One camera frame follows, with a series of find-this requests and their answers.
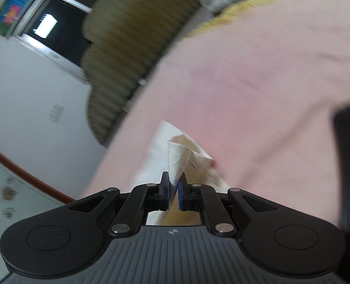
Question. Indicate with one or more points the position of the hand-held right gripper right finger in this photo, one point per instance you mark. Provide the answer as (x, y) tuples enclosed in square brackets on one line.
[(181, 197)]

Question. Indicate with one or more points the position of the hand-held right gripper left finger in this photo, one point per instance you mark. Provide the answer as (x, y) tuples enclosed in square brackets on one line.
[(166, 195)]

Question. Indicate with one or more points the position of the cream white pants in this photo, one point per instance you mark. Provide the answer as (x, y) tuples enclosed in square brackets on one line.
[(176, 156)]

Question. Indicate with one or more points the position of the pink bed sheet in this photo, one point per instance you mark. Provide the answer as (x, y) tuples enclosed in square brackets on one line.
[(251, 94)]

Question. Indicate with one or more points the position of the white framed window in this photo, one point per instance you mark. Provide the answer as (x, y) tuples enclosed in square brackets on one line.
[(62, 23)]

